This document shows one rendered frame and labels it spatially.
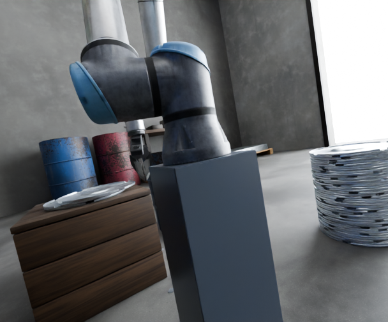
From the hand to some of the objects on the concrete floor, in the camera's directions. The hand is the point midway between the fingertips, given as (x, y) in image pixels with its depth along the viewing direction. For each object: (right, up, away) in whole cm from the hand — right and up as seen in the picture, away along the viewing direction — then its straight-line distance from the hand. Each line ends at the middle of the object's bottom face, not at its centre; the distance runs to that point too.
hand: (145, 177), depth 84 cm
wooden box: (-16, -42, -1) cm, 45 cm away
